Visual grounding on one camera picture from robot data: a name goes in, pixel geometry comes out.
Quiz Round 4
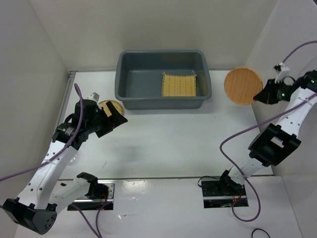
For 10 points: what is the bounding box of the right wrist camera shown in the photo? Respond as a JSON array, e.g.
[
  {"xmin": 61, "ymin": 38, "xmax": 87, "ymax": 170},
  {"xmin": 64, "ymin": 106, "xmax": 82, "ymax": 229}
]
[{"xmin": 273, "ymin": 62, "xmax": 290, "ymax": 84}]

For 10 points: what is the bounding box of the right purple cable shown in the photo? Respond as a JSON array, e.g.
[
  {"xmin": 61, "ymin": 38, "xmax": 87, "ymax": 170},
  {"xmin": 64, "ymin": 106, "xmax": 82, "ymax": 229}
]
[{"xmin": 219, "ymin": 41, "xmax": 317, "ymax": 223}]

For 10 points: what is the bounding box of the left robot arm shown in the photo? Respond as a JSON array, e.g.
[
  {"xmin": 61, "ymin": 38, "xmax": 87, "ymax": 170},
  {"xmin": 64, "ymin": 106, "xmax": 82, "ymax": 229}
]
[{"xmin": 2, "ymin": 99, "xmax": 128, "ymax": 235}]

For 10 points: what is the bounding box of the grey plastic bin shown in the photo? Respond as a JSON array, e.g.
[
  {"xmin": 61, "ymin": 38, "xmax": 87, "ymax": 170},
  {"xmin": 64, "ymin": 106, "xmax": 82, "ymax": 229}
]
[{"xmin": 114, "ymin": 50, "xmax": 212, "ymax": 110}]

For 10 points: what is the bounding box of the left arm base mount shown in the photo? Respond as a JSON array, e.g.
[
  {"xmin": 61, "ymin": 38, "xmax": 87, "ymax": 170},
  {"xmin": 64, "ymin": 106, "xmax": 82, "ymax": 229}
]
[{"xmin": 73, "ymin": 180, "xmax": 115, "ymax": 211}]

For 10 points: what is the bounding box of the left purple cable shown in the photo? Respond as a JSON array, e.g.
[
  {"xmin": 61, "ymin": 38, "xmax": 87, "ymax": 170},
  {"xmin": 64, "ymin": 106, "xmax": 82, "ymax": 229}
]
[{"xmin": 0, "ymin": 83, "xmax": 114, "ymax": 238}]

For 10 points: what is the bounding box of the square woven bamboo tray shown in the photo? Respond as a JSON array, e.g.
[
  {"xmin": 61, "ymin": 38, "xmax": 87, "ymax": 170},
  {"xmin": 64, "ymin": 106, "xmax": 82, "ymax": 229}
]
[{"xmin": 161, "ymin": 72, "xmax": 197, "ymax": 97}]

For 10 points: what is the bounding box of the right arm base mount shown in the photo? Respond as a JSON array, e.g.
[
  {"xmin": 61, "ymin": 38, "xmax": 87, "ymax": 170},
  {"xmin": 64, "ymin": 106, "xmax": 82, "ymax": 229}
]
[{"xmin": 197, "ymin": 176, "xmax": 249, "ymax": 209}]

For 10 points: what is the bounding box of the purple cable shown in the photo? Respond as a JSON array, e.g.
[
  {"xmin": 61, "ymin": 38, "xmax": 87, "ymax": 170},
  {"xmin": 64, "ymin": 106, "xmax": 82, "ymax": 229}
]
[
  {"xmin": 0, "ymin": 83, "xmax": 114, "ymax": 238},
  {"xmin": 219, "ymin": 41, "xmax": 317, "ymax": 223}
]

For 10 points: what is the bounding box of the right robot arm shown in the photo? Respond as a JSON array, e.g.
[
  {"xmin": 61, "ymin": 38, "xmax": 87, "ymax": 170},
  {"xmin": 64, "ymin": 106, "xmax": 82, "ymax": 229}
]
[{"xmin": 217, "ymin": 70, "xmax": 317, "ymax": 195}]

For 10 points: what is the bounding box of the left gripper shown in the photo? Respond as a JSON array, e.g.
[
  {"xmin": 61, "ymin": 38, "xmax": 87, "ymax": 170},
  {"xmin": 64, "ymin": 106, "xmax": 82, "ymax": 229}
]
[{"xmin": 86, "ymin": 101, "xmax": 128, "ymax": 137}]

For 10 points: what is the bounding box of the round orange bamboo tray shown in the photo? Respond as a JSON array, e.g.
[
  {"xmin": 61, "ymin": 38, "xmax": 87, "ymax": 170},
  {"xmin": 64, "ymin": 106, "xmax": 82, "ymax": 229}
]
[{"xmin": 224, "ymin": 67, "xmax": 264, "ymax": 106}]

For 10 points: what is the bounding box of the black cable loop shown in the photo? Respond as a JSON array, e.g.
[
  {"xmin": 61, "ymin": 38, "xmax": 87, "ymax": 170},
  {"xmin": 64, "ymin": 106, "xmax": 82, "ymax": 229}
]
[{"xmin": 252, "ymin": 228, "xmax": 271, "ymax": 238}]

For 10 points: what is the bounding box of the round green-rimmed bamboo tray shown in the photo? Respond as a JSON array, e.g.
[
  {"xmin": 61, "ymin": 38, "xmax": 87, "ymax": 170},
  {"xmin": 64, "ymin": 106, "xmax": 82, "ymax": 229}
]
[{"xmin": 99, "ymin": 100, "xmax": 124, "ymax": 117}]

